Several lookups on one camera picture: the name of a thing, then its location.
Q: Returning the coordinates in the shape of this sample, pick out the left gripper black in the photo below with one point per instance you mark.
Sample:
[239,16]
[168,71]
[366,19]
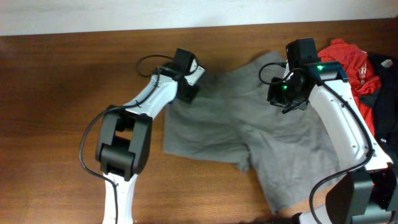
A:
[190,96]

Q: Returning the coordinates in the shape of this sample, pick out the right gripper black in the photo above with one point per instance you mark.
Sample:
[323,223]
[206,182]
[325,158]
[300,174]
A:
[275,95]

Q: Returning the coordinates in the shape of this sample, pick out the grey shorts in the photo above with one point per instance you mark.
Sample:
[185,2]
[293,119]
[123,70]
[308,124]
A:
[230,120]

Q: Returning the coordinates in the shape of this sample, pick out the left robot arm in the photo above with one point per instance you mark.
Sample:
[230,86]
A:
[124,141]

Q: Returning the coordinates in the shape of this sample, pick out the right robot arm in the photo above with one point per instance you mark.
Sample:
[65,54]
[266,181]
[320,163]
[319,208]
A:
[365,190]

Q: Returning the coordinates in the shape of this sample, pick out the red shirt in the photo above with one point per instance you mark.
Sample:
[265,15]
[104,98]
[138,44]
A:
[360,72]

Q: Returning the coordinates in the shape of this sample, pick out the black garment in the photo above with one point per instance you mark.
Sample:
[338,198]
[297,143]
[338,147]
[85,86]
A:
[384,103]

